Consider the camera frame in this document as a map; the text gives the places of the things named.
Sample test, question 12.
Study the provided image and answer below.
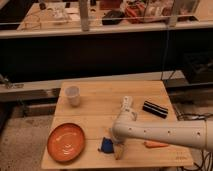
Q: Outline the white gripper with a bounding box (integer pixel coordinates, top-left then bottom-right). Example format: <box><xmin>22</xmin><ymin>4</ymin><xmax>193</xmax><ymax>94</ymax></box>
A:
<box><xmin>98</xmin><ymin>134</ymin><xmax>125</xmax><ymax>154</ymax></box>

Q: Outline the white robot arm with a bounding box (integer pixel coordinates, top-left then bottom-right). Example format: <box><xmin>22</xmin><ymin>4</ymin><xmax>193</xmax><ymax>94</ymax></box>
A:
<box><xmin>100</xmin><ymin>96</ymin><xmax>213</xmax><ymax>156</ymax></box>

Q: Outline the orange ceramic bowl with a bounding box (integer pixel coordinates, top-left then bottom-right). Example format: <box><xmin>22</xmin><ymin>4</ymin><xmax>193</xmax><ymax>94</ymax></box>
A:
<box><xmin>47</xmin><ymin>123</ymin><xmax>85</xmax><ymax>162</ymax></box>

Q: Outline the wooden table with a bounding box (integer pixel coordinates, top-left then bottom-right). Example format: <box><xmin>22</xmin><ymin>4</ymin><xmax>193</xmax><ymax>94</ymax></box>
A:
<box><xmin>41</xmin><ymin>81</ymin><xmax>193</xmax><ymax>169</ymax></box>

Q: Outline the orange carrot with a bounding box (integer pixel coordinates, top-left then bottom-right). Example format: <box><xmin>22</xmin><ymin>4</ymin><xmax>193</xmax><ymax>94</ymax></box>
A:
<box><xmin>144</xmin><ymin>141</ymin><xmax>169</xmax><ymax>148</ymax></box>

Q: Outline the black striped block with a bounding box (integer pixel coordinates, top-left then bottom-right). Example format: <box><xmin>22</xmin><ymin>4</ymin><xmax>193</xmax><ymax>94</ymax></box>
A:
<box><xmin>142</xmin><ymin>101</ymin><xmax>168</xmax><ymax>118</ymax></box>

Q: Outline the white plastic cup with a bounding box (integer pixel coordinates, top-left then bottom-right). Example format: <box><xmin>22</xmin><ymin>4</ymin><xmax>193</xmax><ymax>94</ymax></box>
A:
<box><xmin>65</xmin><ymin>86</ymin><xmax>80</xmax><ymax>107</ymax></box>

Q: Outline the black box at right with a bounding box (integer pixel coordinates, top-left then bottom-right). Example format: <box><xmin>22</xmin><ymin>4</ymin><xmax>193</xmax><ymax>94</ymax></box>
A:
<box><xmin>182</xmin><ymin>52</ymin><xmax>213</xmax><ymax>83</ymax></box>

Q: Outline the black bag on bench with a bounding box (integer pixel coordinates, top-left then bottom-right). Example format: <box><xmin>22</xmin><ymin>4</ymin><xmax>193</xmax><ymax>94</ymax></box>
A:
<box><xmin>102</xmin><ymin>10</ymin><xmax>124</xmax><ymax>25</ymax></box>

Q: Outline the grey metal post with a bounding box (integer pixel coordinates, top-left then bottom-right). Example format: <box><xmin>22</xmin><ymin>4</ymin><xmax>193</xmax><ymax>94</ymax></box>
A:
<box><xmin>78</xmin><ymin>0</ymin><xmax>90</xmax><ymax>31</ymax></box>

